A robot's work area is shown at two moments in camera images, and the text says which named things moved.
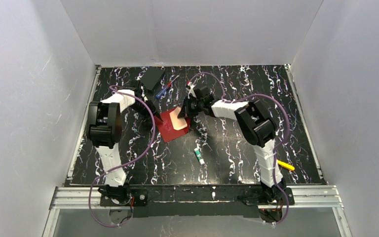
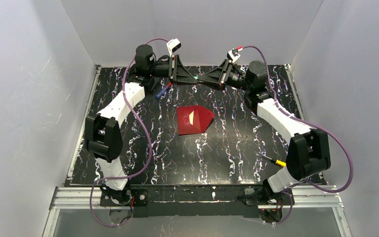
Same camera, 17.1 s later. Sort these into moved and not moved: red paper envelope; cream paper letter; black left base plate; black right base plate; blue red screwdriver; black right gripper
Moved: cream paper letter; black right gripper; red paper envelope
Not moved: black right base plate; blue red screwdriver; black left base plate
